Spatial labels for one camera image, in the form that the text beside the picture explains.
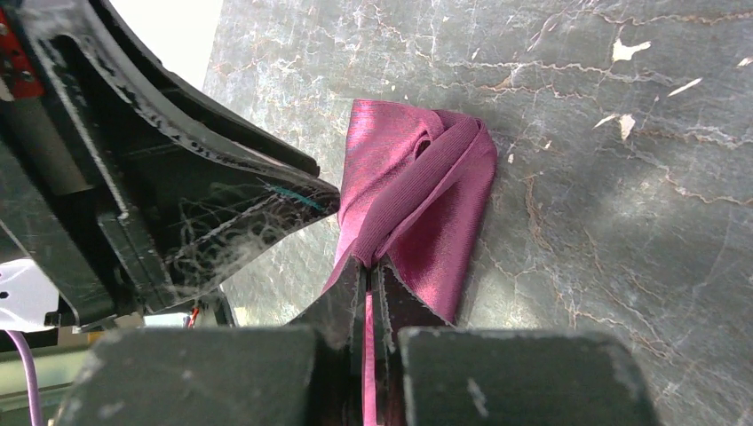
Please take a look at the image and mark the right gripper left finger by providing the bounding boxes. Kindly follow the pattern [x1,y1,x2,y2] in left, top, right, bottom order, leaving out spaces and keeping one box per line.
[54,258,365,425]

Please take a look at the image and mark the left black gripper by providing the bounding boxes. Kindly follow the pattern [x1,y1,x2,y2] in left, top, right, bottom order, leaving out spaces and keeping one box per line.
[1,0,320,327]

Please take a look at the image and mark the purple cloth napkin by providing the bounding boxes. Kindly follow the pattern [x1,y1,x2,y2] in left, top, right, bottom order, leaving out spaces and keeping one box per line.
[320,99,498,425]

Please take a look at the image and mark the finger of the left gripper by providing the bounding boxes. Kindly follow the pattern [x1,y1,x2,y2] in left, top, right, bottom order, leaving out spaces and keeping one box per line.
[35,35,343,312]

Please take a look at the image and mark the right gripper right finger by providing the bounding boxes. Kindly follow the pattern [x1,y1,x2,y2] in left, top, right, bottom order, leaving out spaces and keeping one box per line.
[370,258,660,425]

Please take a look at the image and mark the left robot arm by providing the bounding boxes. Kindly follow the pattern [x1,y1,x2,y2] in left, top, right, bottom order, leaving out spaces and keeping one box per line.
[1,1,339,332]

